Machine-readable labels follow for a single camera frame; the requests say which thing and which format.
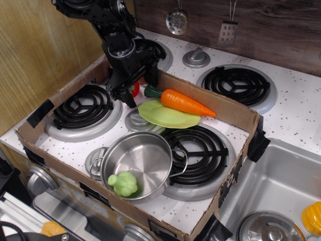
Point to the back silver stove knob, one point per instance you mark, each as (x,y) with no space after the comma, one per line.
(196,59)

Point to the steel toy pot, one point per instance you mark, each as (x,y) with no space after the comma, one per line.
(145,154)

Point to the steel pot lid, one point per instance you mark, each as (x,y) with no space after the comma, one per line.
(268,225)

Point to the silver stove knob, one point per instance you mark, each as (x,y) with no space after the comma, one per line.
(134,122)
(196,59)
(93,163)

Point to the red toy strawberry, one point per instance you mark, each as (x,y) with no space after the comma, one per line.
(134,90)

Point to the hanging metal spatula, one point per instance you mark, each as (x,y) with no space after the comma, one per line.
(229,28)

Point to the back left stove burner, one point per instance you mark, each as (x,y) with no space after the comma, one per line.
(164,55)

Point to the yellow toy pepper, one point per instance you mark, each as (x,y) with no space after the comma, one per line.
(311,218)

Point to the brown cardboard fence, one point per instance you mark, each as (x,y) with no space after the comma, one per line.
(162,217)

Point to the hanging slotted metal spoon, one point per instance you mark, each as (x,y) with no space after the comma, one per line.
(178,20)

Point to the green toy broccoli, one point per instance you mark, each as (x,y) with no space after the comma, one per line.
(124,184)

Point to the stove burner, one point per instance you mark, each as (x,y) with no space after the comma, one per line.
(244,84)
(202,157)
(86,115)
(164,55)

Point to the silver toy sink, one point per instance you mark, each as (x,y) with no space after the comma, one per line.
(285,180)

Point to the green toy plate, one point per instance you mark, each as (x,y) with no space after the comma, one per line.
(156,113)

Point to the orange toy carrot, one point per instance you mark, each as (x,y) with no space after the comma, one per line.
(178,101)

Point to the front silver stove knob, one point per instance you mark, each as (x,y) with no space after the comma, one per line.
(93,163)

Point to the middle silver stove knob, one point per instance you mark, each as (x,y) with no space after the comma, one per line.
(134,122)

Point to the orange toy piece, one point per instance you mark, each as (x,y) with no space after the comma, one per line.
(51,228)

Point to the oven knob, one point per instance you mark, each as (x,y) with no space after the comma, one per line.
(133,232)
(40,181)

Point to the bottom oven front knob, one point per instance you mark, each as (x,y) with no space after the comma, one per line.
(133,232)

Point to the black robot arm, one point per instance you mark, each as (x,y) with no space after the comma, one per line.
(110,19)

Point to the front left stove burner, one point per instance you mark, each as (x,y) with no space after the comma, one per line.
(86,115)

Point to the back right stove burner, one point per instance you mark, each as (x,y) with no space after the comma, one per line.
(244,84)

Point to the left oven front knob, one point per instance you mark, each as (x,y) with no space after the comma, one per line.
(40,181)

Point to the front right stove burner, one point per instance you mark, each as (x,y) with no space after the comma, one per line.
(202,157)

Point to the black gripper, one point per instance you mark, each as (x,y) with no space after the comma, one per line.
(128,66)

